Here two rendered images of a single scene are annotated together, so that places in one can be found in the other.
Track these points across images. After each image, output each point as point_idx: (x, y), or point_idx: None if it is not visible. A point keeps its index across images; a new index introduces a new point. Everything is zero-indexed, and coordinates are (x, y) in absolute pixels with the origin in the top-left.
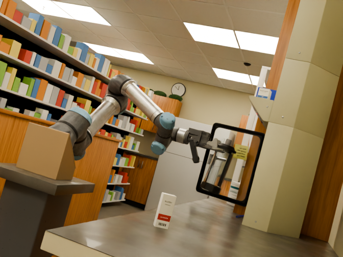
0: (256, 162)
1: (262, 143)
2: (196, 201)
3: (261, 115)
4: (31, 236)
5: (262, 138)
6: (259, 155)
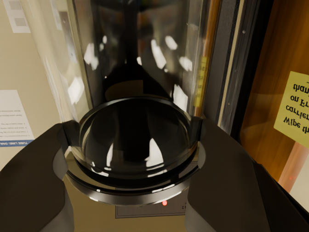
0: (250, 63)
1: (234, 124)
2: None
3: (64, 176)
4: None
5: (234, 136)
6: (243, 88)
